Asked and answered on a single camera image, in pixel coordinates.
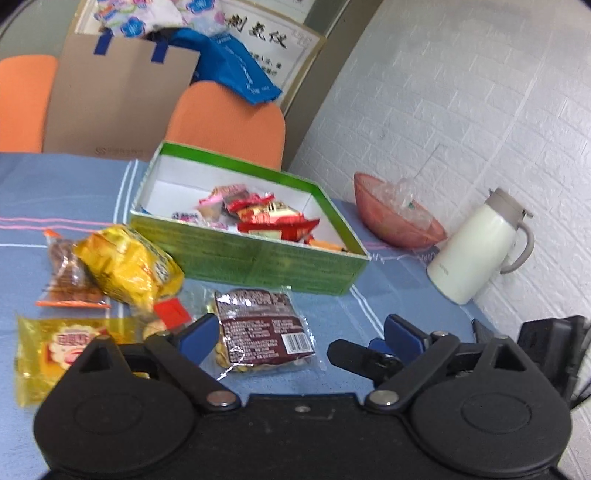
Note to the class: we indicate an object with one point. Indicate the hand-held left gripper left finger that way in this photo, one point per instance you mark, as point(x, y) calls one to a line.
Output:
point(201, 337)

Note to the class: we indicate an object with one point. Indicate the white thermos jug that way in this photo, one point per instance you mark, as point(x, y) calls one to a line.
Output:
point(475, 249)

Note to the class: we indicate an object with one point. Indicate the orange chair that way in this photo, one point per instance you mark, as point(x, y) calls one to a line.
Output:
point(25, 101)
point(226, 124)

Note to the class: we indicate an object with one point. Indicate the framed wall poster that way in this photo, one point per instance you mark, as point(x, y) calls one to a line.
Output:
point(277, 41)

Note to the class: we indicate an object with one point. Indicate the red and clear snack packet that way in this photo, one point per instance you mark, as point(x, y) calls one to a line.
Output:
point(249, 205)

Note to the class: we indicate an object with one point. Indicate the blue striped tablecloth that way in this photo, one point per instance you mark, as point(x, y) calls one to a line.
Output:
point(323, 314)

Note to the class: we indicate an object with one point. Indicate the yellow crinkled snack packet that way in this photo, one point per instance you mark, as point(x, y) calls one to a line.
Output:
point(124, 263)

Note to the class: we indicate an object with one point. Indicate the pink translucent bowl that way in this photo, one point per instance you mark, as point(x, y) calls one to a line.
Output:
point(397, 226)

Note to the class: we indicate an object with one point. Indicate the pink snack packet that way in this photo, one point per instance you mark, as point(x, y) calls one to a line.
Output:
point(213, 205)

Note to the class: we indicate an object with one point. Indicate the brown paper bag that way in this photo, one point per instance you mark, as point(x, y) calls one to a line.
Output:
point(115, 101)

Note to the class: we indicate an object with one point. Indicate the green cardboard box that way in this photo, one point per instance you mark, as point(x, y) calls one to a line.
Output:
point(258, 263)

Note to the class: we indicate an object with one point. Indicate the brown nut packet orange edge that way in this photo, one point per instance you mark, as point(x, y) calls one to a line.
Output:
point(69, 277)

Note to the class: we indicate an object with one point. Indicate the blue bag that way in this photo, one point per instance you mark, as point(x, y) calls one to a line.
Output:
point(235, 69)

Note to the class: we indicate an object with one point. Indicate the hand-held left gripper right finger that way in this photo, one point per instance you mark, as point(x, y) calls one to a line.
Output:
point(404, 337)

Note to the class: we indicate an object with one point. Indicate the dark brown label snack packet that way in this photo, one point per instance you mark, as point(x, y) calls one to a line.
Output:
point(263, 327)

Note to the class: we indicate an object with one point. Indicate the yellow cake packet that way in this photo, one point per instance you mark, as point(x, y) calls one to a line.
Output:
point(64, 350)

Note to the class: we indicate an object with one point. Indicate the long red snack packet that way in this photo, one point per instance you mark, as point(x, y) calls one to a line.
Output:
point(277, 228)

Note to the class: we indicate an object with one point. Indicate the clear plastic wrap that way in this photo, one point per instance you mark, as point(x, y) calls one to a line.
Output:
point(401, 198)

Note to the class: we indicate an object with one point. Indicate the floral cloth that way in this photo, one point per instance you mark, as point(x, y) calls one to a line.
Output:
point(134, 16)

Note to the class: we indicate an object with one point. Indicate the orange snack packet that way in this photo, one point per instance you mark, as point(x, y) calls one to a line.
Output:
point(325, 244)

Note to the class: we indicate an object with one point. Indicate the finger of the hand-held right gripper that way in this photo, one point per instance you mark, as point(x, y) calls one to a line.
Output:
point(355, 355)
point(482, 330)

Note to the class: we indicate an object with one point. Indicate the clear packet with red tag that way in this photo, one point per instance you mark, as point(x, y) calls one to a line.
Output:
point(171, 313)

